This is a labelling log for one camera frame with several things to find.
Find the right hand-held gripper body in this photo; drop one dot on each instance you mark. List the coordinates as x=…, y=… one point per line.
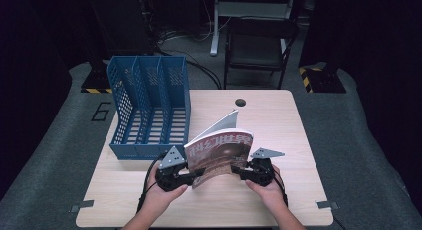
x=262, y=172

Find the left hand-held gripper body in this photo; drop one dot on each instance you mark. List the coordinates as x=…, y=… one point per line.
x=170, y=178

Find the magazine with reddish cover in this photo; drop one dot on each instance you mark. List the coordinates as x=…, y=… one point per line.
x=219, y=157

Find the blue plastic file rack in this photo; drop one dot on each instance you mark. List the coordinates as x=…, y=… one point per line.
x=149, y=90

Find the person's left hand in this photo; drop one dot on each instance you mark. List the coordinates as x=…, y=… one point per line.
x=159, y=200

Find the person's right hand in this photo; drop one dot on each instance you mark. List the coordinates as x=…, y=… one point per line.
x=270, y=195

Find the black stand base striped tape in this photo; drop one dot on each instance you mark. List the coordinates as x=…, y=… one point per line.
x=326, y=82
x=96, y=82

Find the black folding chair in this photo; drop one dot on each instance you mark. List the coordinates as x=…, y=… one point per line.
x=255, y=50

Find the dark equipment cabinet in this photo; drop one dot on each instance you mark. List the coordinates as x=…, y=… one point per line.
x=122, y=24

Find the grey metal table bracket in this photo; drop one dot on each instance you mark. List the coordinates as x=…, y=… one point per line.
x=326, y=205
x=81, y=205

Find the white metal desk frame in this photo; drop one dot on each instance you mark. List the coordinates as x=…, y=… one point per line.
x=215, y=31

